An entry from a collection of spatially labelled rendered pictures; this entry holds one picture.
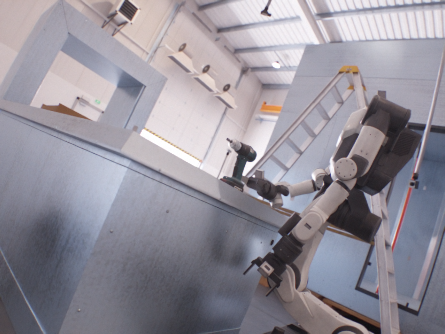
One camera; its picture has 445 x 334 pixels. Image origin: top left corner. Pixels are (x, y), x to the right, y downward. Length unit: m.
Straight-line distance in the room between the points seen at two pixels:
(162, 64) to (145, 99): 9.45
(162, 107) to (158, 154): 11.66
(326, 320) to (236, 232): 0.48
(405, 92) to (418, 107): 0.25
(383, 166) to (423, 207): 5.44
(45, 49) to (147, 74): 0.93
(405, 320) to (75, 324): 2.66
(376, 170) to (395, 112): 0.25
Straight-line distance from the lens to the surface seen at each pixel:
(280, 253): 1.06
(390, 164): 1.30
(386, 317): 2.32
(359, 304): 3.10
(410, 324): 3.04
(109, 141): 0.72
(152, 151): 0.72
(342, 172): 1.06
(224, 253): 1.12
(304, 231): 1.04
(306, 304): 1.26
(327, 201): 1.07
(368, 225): 1.23
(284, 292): 1.24
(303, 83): 4.17
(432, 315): 3.02
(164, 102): 12.43
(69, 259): 0.85
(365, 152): 1.11
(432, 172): 6.92
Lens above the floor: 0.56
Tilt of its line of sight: 8 degrees up
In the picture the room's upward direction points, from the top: 23 degrees clockwise
